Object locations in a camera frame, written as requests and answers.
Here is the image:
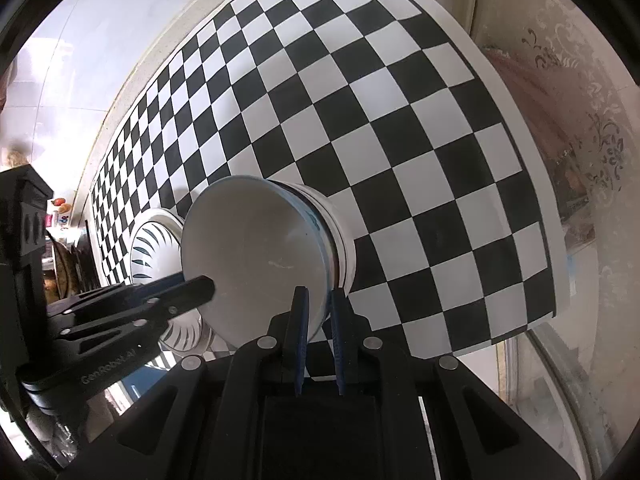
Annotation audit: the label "white plate blue leaf pattern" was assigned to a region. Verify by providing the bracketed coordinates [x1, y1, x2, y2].
[129, 208, 237, 352]

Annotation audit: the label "white bowl blue rim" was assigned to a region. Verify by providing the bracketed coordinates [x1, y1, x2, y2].
[181, 176, 331, 343]

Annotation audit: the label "white bowl dark rim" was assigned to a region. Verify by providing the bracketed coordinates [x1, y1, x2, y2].
[281, 182, 357, 296]

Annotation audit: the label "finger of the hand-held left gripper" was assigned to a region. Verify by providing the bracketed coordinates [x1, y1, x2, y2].
[64, 275, 217, 357]
[47, 270, 187, 319]

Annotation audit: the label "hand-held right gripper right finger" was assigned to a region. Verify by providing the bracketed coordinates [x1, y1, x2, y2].
[327, 287, 581, 480]

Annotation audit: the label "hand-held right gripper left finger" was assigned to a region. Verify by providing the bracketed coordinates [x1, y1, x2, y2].
[57, 286, 311, 480]

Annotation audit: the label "black and white checkered mat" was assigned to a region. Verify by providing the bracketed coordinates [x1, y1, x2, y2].
[90, 0, 555, 378]

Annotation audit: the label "colourful wall stickers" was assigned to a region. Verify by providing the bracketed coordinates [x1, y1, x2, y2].
[46, 196, 75, 232]

